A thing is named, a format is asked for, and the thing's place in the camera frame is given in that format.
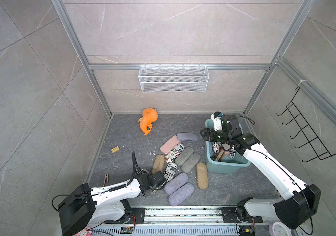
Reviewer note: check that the pink white clock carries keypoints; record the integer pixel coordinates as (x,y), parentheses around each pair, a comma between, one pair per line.
(279,229)

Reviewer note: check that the wooden clothes peg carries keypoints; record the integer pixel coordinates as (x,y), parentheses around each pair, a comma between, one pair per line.
(106,179)

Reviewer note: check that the black wire hook rack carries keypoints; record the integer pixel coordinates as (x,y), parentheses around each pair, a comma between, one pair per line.
(312,139)

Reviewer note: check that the metal base rail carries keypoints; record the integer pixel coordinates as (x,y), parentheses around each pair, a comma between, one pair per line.
(185,221)

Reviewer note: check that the pink toy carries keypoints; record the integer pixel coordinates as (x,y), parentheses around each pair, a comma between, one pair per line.
(84,232)

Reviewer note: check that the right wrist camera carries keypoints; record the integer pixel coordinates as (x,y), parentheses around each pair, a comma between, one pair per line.
(217,120)

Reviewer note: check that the tan fabric case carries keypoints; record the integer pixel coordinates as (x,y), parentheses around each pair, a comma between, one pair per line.
(202,176)
(159,164)

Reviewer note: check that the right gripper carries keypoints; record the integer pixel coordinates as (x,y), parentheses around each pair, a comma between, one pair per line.
(209,132)

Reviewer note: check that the newspaper case under pink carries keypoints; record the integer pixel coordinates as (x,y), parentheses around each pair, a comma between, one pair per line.
(174,153)

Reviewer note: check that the plaid brown glasses case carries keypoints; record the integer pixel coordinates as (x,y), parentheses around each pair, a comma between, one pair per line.
(219,155)

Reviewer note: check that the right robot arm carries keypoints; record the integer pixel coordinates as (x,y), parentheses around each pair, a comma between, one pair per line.
(298,201)

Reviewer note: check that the teal plastic storage box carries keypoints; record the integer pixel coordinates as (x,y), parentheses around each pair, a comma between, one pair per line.
(227,165)

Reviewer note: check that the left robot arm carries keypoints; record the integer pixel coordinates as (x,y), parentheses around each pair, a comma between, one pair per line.
(108,204)

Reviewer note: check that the flag newspaper print case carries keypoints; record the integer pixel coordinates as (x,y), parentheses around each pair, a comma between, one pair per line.
(216,147)

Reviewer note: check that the purple fabric case top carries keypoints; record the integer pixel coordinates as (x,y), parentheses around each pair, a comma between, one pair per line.
(187,137)

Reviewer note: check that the pink flat case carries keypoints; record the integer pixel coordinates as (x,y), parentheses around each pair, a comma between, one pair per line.
(169,145)

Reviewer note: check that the white wire mesh basket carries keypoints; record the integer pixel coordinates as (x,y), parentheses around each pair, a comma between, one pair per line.
(169,78)

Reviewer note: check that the purple fabric case middle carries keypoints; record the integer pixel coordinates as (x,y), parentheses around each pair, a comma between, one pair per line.
(176,183)

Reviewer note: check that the grey fabric glasses case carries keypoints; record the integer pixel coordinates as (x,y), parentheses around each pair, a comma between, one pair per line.
(184,156)

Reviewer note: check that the purple fabric case bottom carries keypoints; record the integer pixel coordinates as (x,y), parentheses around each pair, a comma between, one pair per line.
(181,195)

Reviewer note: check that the purple fabric case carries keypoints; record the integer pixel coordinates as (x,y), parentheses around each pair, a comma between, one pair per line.
(187,137)
(176,183)
(181,195)

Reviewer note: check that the orange plush whale toy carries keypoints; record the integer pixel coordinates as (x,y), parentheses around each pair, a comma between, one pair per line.
(149,115)

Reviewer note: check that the gold binder clip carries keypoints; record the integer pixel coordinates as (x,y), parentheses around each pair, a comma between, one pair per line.
(115,149)

